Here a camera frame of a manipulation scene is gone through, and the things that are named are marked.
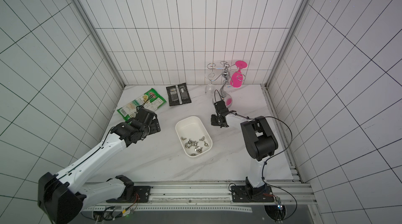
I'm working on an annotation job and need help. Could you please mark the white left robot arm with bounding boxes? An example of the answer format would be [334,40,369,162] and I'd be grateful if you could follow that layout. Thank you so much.
[38,107,161,224]

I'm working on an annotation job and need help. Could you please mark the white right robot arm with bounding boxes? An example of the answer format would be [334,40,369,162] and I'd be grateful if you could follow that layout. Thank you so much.
[211,100,278,199]

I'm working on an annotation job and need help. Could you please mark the white plastic storage box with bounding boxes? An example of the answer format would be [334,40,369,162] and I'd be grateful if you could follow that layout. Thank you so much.
[175,116,213,158]

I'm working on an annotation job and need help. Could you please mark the green chips bag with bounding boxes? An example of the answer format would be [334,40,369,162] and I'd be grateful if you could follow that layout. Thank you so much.
[117,88,166,121]

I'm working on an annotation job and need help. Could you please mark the clear wine glass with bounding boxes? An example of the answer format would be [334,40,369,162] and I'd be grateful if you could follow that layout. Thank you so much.
[205,72,216,98]

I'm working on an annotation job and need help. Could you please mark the pink wine glass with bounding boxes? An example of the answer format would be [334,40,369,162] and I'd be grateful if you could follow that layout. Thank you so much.
[230,61,248,88]

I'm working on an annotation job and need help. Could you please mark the chrome glass holder stand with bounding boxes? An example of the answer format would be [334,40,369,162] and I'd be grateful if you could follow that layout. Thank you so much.
[207,61,236,108]

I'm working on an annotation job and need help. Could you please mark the black snack packet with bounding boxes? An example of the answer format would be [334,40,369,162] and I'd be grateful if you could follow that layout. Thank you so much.
[166,83,192,106]

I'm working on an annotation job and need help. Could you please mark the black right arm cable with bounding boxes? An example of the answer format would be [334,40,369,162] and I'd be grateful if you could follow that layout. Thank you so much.
[214,89,298,221]

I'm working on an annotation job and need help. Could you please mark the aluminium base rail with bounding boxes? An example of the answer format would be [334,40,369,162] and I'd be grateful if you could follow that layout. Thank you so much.
[86,180,318,215]

